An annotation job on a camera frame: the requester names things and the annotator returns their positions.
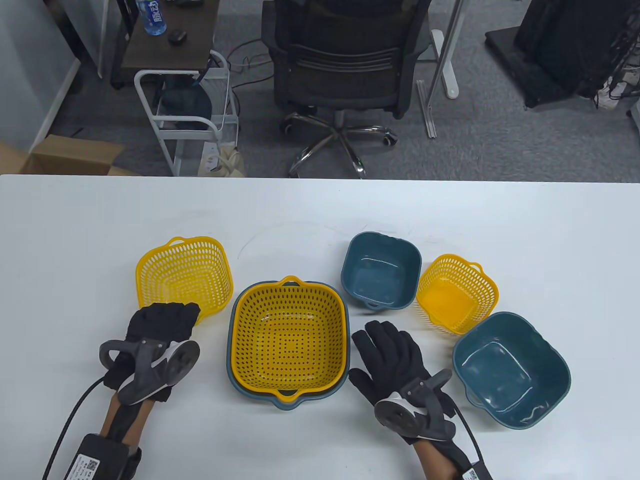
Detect person's right hand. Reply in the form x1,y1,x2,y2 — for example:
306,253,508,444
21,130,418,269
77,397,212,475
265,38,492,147
349,320,456,443

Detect person's left hand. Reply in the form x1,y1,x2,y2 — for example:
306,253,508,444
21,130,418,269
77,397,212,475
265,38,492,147
103,302,202,405

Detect medium yellow drain basket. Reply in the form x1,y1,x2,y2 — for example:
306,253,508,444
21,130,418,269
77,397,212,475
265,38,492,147
135,236,234,326

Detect small blue basin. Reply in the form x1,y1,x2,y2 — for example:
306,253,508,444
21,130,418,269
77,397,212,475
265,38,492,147
340,231,423,311

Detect small yellow drain basket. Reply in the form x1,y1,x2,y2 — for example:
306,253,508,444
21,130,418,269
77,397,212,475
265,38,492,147
415,254,499,335

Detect large yellow drain basket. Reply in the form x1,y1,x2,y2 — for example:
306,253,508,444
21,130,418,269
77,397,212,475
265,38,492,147
231,275,349,396

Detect medium blue basin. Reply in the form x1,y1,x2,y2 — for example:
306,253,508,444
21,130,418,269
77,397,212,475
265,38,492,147
452,311,572,431

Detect large blue basin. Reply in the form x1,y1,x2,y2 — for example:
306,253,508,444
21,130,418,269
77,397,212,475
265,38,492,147
226,280,351,412

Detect person's left forearm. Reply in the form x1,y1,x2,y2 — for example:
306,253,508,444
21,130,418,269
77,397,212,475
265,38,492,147
97,390,156,448

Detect person's right forearm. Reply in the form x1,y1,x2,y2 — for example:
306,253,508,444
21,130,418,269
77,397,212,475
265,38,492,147
412,440,473,480

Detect grey hand tracker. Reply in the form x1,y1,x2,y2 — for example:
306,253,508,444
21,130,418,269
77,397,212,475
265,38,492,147
98,339,202,407
374,369,457,442

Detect cardboard box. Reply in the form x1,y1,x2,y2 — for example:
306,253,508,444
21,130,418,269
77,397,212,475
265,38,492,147
0,134,141,176

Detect white utility cart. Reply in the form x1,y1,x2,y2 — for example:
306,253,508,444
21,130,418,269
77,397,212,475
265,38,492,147
134,49,240,177

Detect black bag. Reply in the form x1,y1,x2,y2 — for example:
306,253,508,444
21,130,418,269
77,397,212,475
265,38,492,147
159,86,213,131

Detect aluminium rails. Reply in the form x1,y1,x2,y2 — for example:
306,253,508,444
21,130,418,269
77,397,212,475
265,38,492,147
416,80,438,139

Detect dark wooden side table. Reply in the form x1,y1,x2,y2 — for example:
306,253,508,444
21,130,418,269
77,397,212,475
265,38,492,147
110,0,221,90

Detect black office chair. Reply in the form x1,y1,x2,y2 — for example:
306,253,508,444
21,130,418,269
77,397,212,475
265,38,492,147
261,0,435,179

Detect white metal stand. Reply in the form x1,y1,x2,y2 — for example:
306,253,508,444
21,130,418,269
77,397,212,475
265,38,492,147
417,0,468,100

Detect blue label water bottle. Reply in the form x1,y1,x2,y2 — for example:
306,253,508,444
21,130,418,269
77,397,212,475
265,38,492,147
136,0,167,36

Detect black covered equipment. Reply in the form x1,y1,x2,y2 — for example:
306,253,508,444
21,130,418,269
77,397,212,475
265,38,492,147
485,0,640,110

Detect black glove cable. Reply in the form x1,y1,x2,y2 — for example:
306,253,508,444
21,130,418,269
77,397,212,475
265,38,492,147
42,377,106,480
450,400,486,468

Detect grey floor cable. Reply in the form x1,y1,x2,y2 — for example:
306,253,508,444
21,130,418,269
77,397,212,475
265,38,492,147
227,37,273,88

